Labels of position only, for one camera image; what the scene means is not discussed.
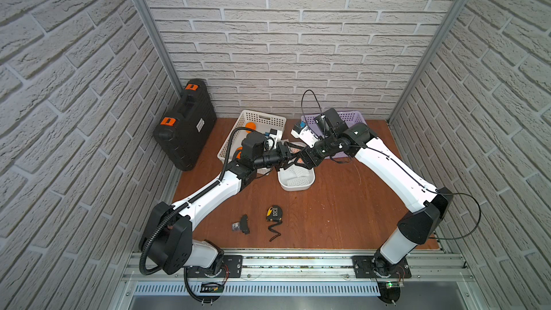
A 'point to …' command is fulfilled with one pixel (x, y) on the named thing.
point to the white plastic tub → (283, 174)
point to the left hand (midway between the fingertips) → (309, 152)
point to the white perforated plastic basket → (263, 123)
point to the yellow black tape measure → (274, 213)
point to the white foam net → (298, 177)
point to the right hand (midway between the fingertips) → (305, 156)
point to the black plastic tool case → (183, 133)
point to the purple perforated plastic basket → (347, 118)
